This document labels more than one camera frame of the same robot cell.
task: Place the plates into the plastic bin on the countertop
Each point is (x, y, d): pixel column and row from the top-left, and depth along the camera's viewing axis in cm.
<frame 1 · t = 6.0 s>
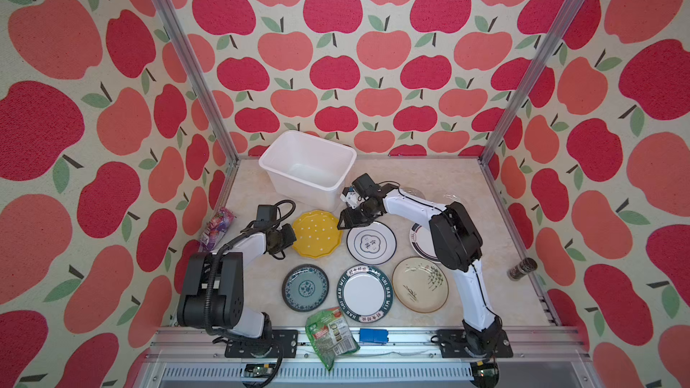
left hand: (295, 240, 94), fingers closed
right hand: (344, 229, 95), fingers open
yellow dotted scalloped plate: (318, 234, 98), on the table
white plate black flower outline: (372, 244, 95), on the table
clear glass plate: (413, 191, 110), point 2 cm above the table
blue green patterned plate: (305, 287, 86), on the table
large dark-rimmed lettered plate: (364, 293, 84), on the table
beige bamboo print plate: (420, 285, 86), on the table
purple candy wrapper packet: (216, 229, 95), point 5 cm above the table
dark spice jar: (526, 266, 81), point 10 cm above the table

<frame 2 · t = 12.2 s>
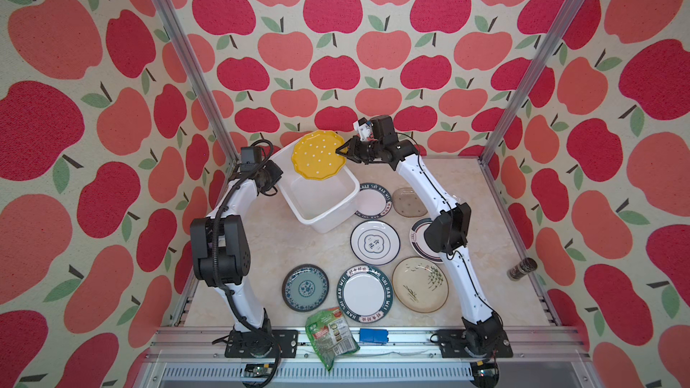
left hand: (283, 173, 95), fingers closed
right hand: (337, 154, 89), fingers closed
yellow dotted scalloped plate: (314, 156, 92), point 24 cm above the table
small dark-rimmed lettered plate: (373, 201, 108), on the table
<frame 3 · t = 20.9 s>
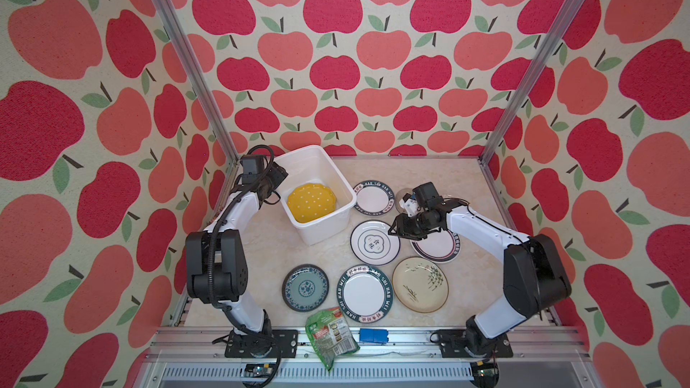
left hand: (283, 175, 93), fingers open
right hand: (395, 237, 89), fingers open
yellow dotted scalloped plate: (308, 202, 107), on the table
white plastic bin: (314, 164, 107), point 11 cm above the table
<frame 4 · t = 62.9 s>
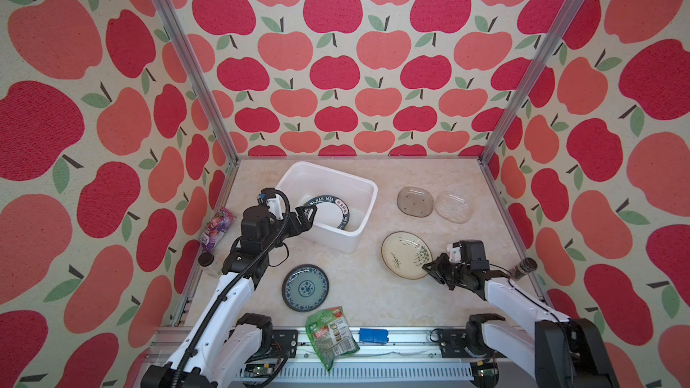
left hand: (309, 215, 76), fingers open
right hand: (425, 271, 88), fingers closed
beige bamboo print plate: (405, 253, 93), on the table
small dark-rimmed lettered plate: (331, 211, 101), point 3 cm above the table
small dark-lidded clear jar: (206, 259, 84), point 7 cm above the table
